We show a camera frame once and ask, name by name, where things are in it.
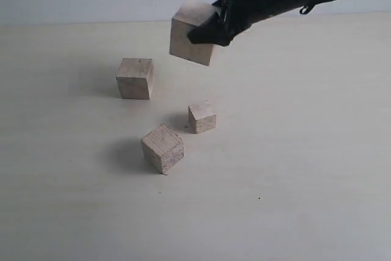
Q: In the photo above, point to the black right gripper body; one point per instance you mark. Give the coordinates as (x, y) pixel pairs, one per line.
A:
(232, 17)

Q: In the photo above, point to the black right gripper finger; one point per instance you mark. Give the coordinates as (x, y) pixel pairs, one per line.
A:
(210, 32)

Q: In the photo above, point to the smallest wooden cube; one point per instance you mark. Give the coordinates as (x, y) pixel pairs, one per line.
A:
(202, 117)

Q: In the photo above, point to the second largest wooden cube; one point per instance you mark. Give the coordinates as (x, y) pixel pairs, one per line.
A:
(135, 78)

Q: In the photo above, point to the third largest wooden cube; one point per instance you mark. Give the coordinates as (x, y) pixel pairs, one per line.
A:
(163, 148)

